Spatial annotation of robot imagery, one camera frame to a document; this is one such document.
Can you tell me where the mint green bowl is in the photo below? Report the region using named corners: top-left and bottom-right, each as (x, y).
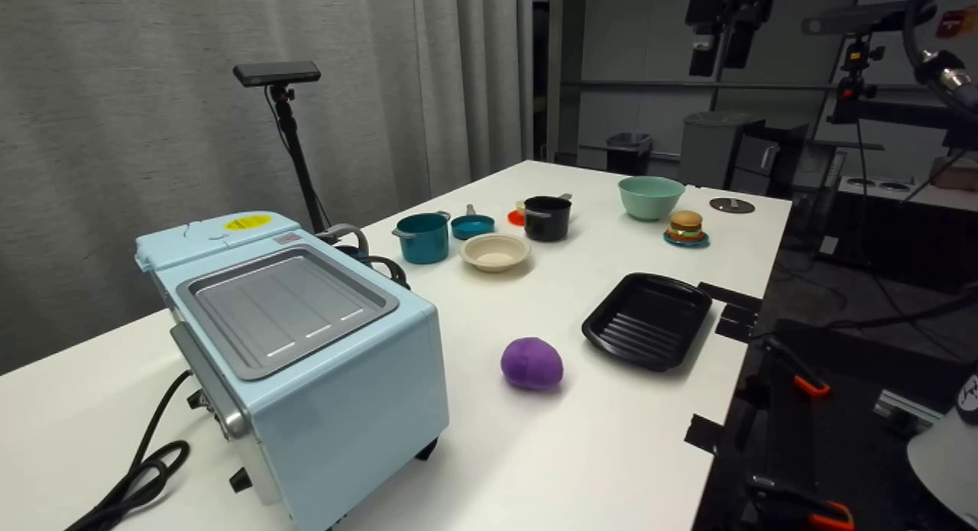
top-left (617, 175), bottom-right (687, 222)

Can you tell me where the black cable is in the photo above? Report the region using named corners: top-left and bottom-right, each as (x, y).
top-left (64, 370), bottom-right (193, 531)

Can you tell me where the light blue toaster oven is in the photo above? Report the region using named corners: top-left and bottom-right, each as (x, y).
top-left (134, 211), bottom-right (451, 531)

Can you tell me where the aluminium rail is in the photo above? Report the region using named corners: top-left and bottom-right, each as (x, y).
top-left (873, 389), bottom-right (946, 434)

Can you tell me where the white bowl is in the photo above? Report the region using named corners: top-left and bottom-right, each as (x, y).
top-left (459, 233), bottom-right (532, 274)

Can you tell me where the black pot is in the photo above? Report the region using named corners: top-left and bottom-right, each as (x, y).
top-left (523, 193), bottom-right (575, 244)

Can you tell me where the grey cabinet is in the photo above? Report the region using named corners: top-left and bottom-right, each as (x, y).
top-left (678, 110), bottom-right (811, 201)

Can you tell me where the camera on tripod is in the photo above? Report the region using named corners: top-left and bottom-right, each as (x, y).
top-left (232, 60), bottom-right (331, 235)
top-left (801, 0), bottom-right (939, 127)

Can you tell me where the black ridged tray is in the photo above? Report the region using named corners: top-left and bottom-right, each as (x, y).
top-left (581, 272), bottom-right (714, 373)

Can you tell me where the black tape strip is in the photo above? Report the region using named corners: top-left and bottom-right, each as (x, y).
top-left (696, 280), bottom-right (763, 344)
top-left (683, 413), bottom-right (726, 456)

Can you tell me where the black trash bin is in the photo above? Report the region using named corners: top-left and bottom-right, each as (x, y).
top-left (605, 131), bottom-right (653, 176)

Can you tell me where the teal pot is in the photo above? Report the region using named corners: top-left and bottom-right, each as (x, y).
top-left (391, 210), bottom-right (452, 266)

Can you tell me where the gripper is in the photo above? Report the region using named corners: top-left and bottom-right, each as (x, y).
top-left (685, 0), bottom-right (779, 78)

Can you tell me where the grey curtain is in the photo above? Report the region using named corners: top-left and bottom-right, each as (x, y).
top-left (0, 0), bottom-right (536, 376)

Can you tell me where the silver oven door handle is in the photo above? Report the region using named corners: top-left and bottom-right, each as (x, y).
top-left (169, 322), bottom-right (251, 442)

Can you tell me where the grey baking tray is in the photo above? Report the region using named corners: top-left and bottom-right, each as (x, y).
top-left (176, 244), bottom-right (401, 382)

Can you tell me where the toy burger on blue plate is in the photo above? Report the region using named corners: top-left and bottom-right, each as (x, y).
top-left (662, 209), bottom-right (711, 249)

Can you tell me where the orange-handled clamp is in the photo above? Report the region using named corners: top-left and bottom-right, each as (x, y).
top-left (763, 335), bottom-right (833, 399)
top-left (744, 473), bottom-right (857, 531)

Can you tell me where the purple plushie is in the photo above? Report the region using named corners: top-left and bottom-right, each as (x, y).
top-left (500, 336), bottom-right (565, 392)

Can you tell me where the small blue pan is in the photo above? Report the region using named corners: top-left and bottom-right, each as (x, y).
top-left (450, 203), bottom-right (497, 241)

